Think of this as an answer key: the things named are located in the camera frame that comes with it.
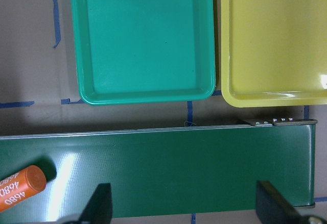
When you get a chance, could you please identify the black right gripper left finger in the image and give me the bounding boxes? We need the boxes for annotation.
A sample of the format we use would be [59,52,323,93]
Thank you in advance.
[61,183,113,223]

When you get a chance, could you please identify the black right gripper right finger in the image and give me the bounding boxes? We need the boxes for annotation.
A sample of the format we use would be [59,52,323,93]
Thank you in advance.
[255,181,326,224]

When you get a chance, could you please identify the orange cylinder marked 4680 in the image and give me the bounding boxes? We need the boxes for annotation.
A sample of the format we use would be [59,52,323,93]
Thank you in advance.
[1,165,46,212]

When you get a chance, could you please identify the green conveyor belt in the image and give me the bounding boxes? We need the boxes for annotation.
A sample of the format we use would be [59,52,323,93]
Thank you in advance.
[1,123,315,223]

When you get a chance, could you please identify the green plastic tray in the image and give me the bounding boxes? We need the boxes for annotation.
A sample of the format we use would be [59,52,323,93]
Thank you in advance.
[71,0,216,106]

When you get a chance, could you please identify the yellow plastic tray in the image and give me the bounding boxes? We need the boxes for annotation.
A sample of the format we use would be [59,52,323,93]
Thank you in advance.
[221,0,326,108]

